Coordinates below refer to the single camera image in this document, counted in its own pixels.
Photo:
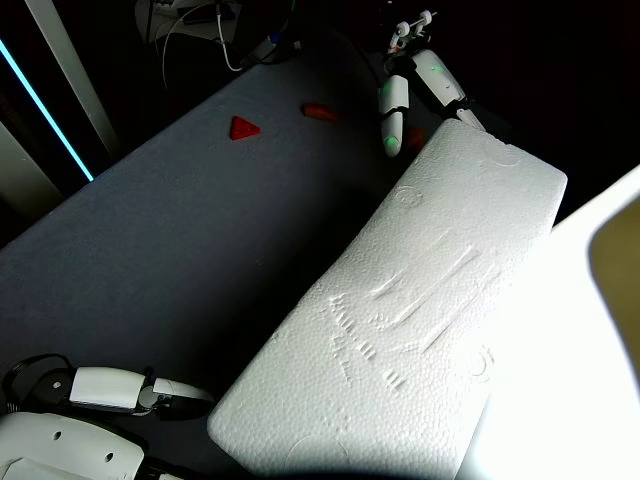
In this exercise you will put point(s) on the white styrofoam lid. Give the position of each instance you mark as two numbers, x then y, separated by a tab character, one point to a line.
400	300

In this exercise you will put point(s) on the grey table cloth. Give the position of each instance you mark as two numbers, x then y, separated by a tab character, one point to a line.
175	225

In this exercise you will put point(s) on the cyan light strip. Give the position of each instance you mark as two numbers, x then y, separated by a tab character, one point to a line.
46	112

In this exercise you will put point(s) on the red triangle block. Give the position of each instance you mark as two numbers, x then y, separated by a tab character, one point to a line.
243	130

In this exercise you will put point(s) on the orange toy carrot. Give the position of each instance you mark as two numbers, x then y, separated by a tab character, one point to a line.
320	111

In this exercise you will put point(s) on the white rounded device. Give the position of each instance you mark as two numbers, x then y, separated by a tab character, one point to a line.
155	17

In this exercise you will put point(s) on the white plug adaptor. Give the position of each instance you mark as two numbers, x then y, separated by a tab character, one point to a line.
260	50

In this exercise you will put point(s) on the large white rounded shell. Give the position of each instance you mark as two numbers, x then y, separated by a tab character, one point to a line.
575	375

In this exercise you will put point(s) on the white post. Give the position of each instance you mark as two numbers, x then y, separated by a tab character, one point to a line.
71	70

